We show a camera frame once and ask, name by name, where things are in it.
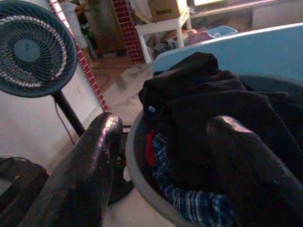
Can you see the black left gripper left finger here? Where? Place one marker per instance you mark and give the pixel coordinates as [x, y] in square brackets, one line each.
[78, 179]

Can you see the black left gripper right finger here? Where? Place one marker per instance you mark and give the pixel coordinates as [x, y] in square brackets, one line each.
[255, 184]

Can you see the black garment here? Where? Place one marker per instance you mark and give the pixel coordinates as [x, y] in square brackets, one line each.
[201, 106]

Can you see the black bag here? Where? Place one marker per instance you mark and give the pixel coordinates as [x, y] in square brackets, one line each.
[21, 179]

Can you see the blue plaid cloth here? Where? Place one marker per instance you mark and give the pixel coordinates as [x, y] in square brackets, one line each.
[189, 203]

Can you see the red cloth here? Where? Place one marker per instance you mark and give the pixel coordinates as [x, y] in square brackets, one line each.
[150, 149]

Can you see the black standing fan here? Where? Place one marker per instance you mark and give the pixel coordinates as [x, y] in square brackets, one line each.
[30, 49]

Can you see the light blue plastic box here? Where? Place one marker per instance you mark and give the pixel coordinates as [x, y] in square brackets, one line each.
[225, 30]

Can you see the purple bag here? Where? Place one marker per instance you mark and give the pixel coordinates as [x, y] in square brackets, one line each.
[197, 37]

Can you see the white wooden shelf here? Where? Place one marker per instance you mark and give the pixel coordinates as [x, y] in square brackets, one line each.
[161, 24]

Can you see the brown cardboard box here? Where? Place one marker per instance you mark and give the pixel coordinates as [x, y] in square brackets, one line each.
[165, 9]

